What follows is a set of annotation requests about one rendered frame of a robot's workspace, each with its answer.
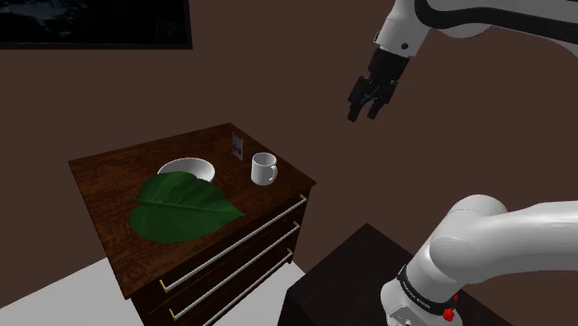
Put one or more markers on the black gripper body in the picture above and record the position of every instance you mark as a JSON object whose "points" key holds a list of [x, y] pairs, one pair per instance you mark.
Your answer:
{"points": [[384, 70]]}

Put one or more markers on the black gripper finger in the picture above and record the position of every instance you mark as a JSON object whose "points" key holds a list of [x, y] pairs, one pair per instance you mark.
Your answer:
{"points": [[378, 104], [355, 103]]}

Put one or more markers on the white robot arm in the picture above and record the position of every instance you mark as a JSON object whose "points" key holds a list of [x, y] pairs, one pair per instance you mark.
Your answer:
{"points": [[492, 239]]}

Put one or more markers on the white mug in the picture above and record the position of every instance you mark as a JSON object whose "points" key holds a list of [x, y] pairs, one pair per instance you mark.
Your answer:
{"points": [[263, 169]]}

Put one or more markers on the small white printed card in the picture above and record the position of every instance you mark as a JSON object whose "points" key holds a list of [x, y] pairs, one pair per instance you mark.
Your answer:
{"points": [[237, 144]]}

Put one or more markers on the white bowl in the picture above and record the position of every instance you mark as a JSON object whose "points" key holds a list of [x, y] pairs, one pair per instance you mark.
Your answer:
{"points": [[194, 166]]}

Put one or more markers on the dark robot stand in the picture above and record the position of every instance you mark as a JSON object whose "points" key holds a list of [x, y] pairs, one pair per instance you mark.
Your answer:
{"points": [[343, 275]]}

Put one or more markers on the large green leaf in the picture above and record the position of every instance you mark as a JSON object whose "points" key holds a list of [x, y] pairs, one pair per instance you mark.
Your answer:
{"points": [[180, 210]]}

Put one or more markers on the dark wooden chest of drawers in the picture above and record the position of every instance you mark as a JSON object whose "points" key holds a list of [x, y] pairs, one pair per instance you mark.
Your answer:
{"points": [[117, 180]]}

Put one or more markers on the dark framed wall picture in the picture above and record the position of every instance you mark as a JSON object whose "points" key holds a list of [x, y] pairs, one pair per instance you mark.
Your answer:
{"points": [[90, 20]]}

